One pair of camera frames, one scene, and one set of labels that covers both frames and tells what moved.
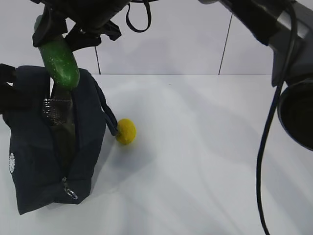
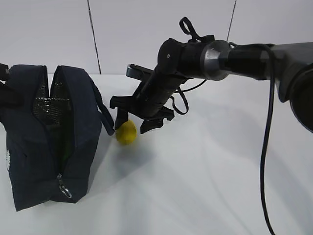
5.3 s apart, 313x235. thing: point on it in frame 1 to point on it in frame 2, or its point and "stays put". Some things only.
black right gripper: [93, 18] to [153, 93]
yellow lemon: [126, 131] stays put
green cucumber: [59, 60] to [67, 145]
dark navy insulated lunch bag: [54, 137] stays put
